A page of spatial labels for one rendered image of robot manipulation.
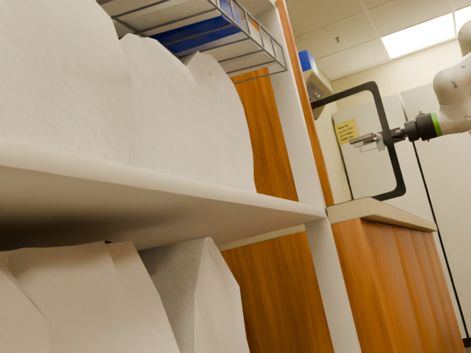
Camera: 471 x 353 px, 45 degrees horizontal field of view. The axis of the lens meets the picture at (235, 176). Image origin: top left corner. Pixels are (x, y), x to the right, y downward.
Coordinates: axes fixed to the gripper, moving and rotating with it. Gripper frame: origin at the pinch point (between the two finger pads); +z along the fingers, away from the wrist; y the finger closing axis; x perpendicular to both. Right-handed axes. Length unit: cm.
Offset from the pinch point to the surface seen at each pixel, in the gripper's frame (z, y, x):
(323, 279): -2, 104, 44
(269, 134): 26.0, 25.9, -7.3
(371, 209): -11, 86, 32
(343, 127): 1.7, 19.4, -3.6
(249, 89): 29.4, 25.9, -25.4
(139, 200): -1, 163, 33
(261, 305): 18, 87, 47
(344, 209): -5, 87, 31
